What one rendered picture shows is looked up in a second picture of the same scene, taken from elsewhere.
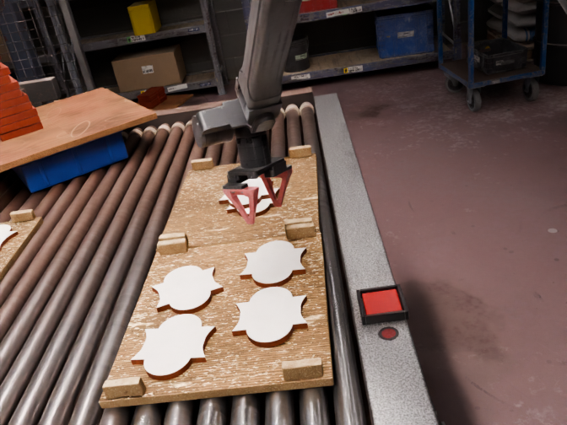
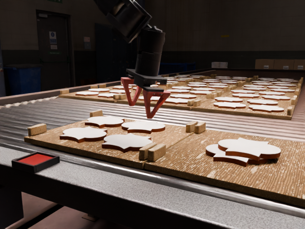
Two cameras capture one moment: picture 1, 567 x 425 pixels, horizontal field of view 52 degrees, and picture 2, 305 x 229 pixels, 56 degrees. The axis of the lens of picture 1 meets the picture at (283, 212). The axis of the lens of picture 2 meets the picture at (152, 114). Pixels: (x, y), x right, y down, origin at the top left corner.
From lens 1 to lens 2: 1.47 m
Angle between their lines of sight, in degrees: 105
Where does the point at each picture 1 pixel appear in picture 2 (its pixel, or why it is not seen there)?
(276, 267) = (118, 139)
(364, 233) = (121, 188)
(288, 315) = (73, 134)
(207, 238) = (195, 137)
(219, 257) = (164, 136)
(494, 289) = not seen: outside the picture
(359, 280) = (72, 167)
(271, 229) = (175, 151)
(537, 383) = not seen: outside the picture
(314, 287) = (84, 146)
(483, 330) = not seen: outside the picture
